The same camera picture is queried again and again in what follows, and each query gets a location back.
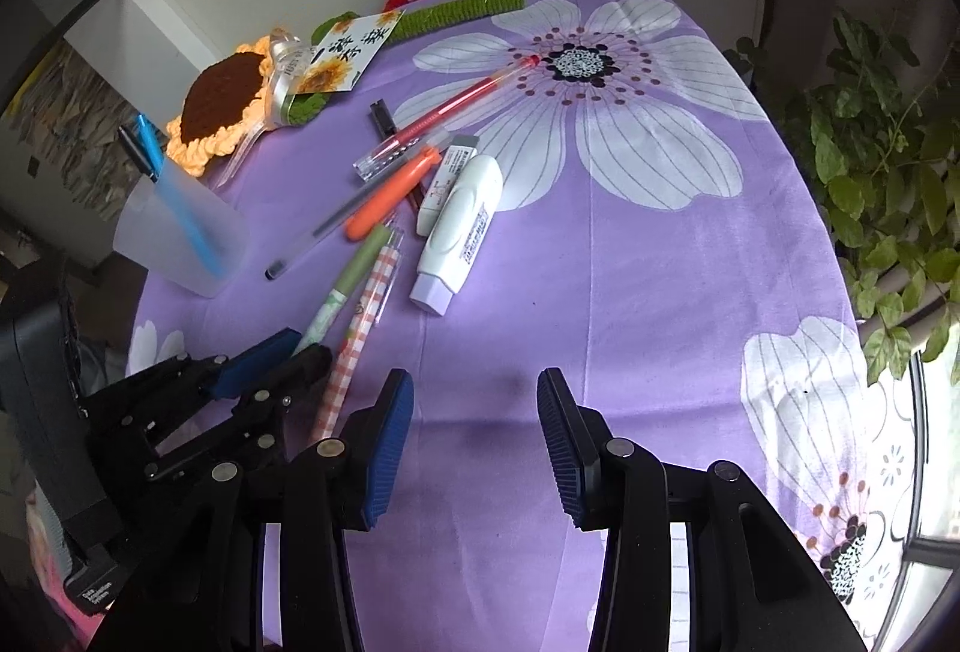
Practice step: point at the red gel pen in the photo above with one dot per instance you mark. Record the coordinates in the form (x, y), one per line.
(450, 105)

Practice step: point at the green pen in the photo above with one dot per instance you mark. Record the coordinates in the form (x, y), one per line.
(349, 281)

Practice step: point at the clear frosted pen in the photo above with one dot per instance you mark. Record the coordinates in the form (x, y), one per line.
(307, 243)

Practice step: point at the green crochet stem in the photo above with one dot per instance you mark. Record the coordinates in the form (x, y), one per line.
(457, 11)

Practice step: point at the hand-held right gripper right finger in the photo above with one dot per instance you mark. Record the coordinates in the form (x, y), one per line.
(561, 449)

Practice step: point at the grey black utility knife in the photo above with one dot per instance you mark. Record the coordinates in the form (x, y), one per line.
(382, 120)

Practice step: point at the purple floral tablecloth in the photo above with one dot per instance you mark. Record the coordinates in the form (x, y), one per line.
(637, 284)

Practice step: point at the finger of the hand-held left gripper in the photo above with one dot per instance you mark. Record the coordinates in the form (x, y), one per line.
(296, 378)
(255, 359)

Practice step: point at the white correction tape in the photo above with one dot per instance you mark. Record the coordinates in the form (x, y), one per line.
(457, 224)

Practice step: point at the orange plaid pen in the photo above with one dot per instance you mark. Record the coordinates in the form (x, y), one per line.
(367, 314)

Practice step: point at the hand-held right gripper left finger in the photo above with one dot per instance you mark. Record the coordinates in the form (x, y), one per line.
(386, 449)

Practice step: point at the crochet sunflower head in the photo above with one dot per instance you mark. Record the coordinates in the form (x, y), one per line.
(217, 97)

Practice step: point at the black pen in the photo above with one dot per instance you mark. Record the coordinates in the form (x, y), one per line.
(135, 150)

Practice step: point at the translucent plastic cup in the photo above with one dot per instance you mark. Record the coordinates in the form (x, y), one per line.
(180, 247)

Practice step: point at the white sunflower print card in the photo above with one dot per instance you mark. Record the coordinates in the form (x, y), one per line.
(352, 52)

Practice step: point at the white eraser with sleeve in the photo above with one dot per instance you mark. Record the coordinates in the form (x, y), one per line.
(442, 180)

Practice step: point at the green leafy plant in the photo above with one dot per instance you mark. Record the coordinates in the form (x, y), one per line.
(862, 172)

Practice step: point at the blue pen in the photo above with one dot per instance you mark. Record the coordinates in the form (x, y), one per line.
(154, 146)

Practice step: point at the person's pink clothing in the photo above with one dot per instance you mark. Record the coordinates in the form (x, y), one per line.
(52, 547)

